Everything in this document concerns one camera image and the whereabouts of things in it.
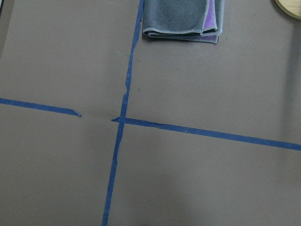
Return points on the grey folded cloth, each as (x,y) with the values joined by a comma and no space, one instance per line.
(191,20)

